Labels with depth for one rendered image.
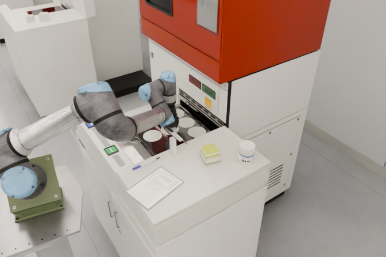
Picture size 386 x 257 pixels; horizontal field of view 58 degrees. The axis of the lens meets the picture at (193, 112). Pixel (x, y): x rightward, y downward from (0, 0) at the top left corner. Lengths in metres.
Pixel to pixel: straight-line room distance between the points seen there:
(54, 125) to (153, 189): 0.48
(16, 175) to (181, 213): 0.63
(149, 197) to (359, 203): 1.92
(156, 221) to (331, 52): 2.23
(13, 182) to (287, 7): 1.42
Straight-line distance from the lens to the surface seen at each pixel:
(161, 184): 1.52
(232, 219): 1.73
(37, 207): 1.70
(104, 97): 1.28
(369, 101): 3.08
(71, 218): 1.67
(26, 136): 1.42
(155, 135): 1.89
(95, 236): 2.63
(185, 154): 1.65
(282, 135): 2.30
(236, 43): 1.65
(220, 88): 1.77
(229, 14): 1.56
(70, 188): 1.80
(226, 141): 1.74
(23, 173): 1.44
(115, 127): 1.27
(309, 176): 3.07
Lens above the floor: 2.05
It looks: 34 degrees down
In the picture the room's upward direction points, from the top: straight up
